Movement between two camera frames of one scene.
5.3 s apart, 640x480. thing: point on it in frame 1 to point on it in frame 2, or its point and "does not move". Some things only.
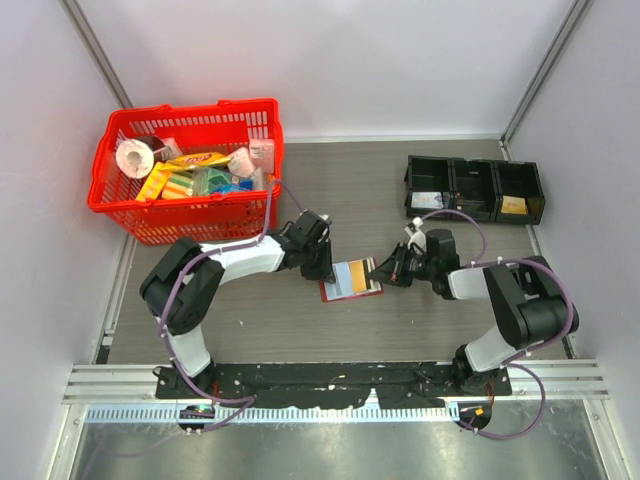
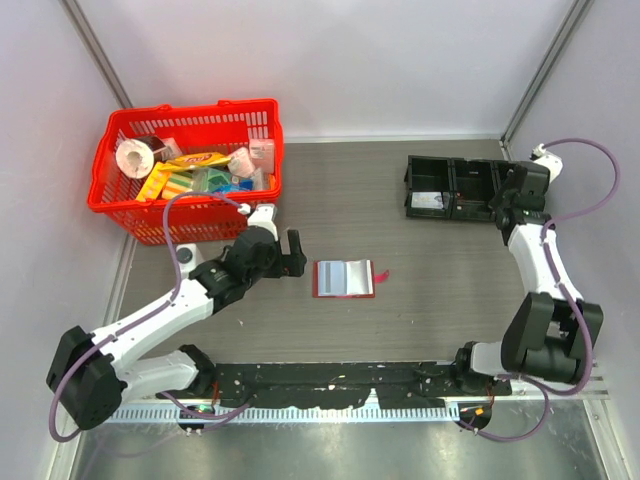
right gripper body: [413, 265] to [504, 197]
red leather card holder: [351, 279] does not move
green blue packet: [215, 180] does not move
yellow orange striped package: [162, 183] does not move
